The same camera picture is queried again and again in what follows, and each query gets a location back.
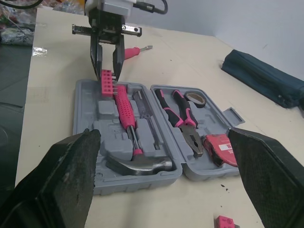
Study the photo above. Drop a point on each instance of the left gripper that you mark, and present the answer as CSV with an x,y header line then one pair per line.
x,y
107,28

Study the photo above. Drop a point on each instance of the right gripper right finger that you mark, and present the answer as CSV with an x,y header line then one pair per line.
x,y
273,185

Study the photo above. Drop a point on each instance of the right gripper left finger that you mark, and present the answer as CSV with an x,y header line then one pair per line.
x,y
59,180

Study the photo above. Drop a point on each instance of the pink bit holder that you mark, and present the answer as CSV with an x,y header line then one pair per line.
x,y
107,83
224,222

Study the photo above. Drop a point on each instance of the grey tool case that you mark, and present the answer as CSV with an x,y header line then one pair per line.
x,y
114,133

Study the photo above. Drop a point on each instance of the clear test pen screwdriver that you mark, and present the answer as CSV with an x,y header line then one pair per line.
x,y
145,111

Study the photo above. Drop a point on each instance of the red tape measure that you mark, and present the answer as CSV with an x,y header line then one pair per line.
x,y
218,147

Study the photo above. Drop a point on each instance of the pink and black pliers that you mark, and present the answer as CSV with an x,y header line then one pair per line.
x,y
180,114

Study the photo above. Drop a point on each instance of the black tape roll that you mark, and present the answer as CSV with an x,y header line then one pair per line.
x,y
199,101

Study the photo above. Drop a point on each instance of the navy fabric pouch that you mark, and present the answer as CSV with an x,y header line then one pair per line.
x,y
261,76

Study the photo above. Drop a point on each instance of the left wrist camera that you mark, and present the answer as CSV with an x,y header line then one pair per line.
x,y
111,7

